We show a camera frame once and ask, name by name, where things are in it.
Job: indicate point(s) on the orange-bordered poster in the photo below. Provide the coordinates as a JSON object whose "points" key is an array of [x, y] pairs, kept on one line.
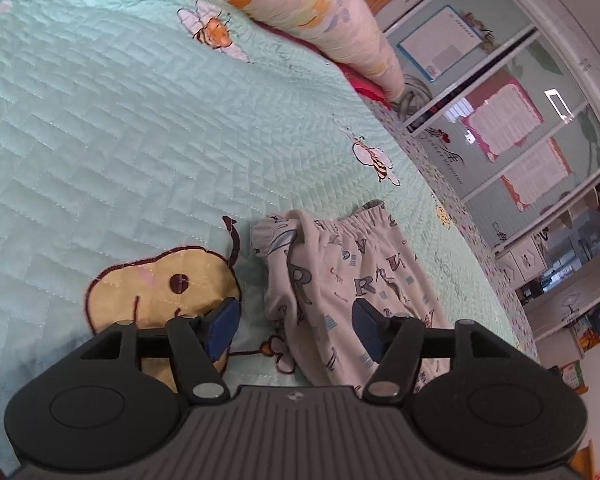
{"points": [[535, 175]]}

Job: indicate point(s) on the green quilted bedspread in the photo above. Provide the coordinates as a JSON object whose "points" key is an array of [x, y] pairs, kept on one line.
{"points": [[105, 135]]}

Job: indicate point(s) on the dotted patterned bed sheet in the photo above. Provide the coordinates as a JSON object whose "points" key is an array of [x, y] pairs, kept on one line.
{"points": [[460, 240]]}

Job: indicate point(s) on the floral rolled duvet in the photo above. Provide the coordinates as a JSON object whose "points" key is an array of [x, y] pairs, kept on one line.
{"points": [[290, 5]]}

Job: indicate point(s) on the white drawer cabinet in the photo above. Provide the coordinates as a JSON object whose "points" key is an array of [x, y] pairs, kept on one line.
{"points": [[522, 262]]}

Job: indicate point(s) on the sliding-door wardrobe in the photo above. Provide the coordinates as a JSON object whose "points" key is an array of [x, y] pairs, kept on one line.
{"points": [[545, 25]]}

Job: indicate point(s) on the pink-bordered poster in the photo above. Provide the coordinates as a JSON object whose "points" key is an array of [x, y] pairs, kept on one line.
{"points": [[502, 120]]}

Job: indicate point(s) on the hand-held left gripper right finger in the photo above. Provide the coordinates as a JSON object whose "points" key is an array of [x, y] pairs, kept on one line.
{"points": [[367, 327]]}

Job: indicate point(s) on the letter-print pajama pants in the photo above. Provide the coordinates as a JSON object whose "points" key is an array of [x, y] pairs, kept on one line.
{"points": [[350, 270]]}

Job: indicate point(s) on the electric fan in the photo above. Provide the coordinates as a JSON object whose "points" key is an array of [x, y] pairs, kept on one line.
{"points": [[411, 97]]}

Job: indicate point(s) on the blue-bordered poster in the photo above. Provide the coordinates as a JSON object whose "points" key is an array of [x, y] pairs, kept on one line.
{"points": [[440, 42]]}

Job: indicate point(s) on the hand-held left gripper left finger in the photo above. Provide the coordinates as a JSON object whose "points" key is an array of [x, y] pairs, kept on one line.
{"points": [[222, 327]]}

